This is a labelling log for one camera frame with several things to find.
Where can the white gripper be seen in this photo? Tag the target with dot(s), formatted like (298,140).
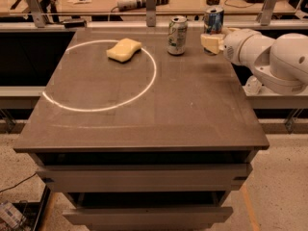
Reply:
(231,47)

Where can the red bull can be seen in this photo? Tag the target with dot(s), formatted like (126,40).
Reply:
(213,21)

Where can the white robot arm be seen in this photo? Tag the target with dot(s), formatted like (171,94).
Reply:
(280,64)

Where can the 7up can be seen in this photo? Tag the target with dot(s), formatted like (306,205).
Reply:
(176,38)

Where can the clear sanitizer bottle left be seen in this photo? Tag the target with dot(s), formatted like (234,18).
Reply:
(252,86)

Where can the yellow sponge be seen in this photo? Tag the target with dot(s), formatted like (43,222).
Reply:
(124,50)

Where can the grey drawer cabinet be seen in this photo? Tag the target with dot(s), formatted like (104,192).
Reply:
(155,109)

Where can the upper grey drawer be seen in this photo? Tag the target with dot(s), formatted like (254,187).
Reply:
(150,178)

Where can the grey drawer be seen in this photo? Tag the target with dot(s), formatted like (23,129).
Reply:
(142,219)
(150,178)

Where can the lower grey drawer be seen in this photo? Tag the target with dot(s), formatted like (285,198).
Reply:
(142,219)

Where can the black crate on floor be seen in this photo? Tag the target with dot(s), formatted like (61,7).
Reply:
(23,215)

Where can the metal bracket right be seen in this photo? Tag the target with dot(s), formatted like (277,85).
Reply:
(264,16)

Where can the metal bracket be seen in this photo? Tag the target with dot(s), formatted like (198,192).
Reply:
(150,13)
(264,16)
(37,13)

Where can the metal bracket middle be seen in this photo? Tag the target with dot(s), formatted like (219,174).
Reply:
(150,13)

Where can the metal bracket left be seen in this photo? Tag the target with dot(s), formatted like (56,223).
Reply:
(37,13)

